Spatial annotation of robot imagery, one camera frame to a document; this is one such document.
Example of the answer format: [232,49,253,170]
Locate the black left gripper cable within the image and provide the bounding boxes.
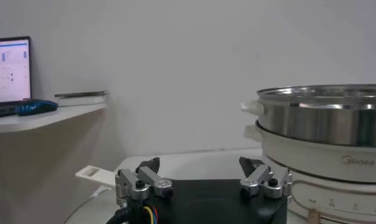
[105,205,160,224]

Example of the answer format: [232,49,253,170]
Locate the stainless steel steamer basket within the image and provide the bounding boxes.
[241,84,376,149]

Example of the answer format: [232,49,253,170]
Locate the white side desk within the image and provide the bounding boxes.
[0,102,110,135]

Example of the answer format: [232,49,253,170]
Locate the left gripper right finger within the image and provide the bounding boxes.
[238,156,294,200]

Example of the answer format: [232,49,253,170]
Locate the white electric cooker base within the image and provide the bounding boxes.
[243,123,376,224]

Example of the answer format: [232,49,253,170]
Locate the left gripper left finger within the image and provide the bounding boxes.
[114,156,174,211]

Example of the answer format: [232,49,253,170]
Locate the black laptop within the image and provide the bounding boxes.
[0,36,33,119]

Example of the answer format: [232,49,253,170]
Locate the blue computer mouse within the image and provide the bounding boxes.
[16,99,59,117]

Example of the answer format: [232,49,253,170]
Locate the glass lid with white handle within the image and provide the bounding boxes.
[64,165,122,224]

